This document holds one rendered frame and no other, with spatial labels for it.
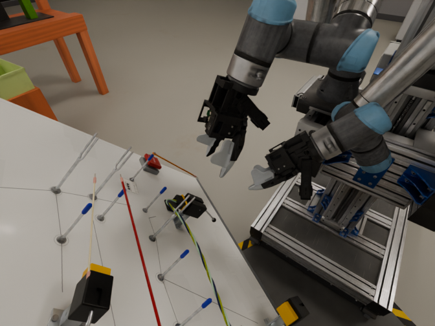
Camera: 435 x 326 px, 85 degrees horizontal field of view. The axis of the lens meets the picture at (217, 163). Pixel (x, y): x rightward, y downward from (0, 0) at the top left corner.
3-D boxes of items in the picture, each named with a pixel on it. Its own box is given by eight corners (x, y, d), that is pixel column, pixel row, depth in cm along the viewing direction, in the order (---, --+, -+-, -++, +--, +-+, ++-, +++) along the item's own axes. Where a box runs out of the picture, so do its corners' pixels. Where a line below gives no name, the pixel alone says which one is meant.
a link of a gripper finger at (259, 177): (239, 174, 68) (267, 159, 64) (251, 191, 68) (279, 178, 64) (237, 178, 65) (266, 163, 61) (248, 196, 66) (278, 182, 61)
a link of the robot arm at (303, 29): (310, 65, 55) (301, 63, 46) (265, 55, 59) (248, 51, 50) (323, 26, 51) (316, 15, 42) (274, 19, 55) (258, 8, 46)
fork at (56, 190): (50, 185, 45) (91, 129, 42) (60, 187, 46) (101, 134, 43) (50, 193, 43) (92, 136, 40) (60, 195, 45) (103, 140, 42)
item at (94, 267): (80, 281, 31) (89, 271, 30) (82, 271, 32) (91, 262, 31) (101, 286, 32) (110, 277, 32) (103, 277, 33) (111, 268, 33)
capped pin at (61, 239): (65, 235, 39) (93, 200, 37) (67, 242, 38) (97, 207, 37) (55, 236, 38) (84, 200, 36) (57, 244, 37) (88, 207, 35)
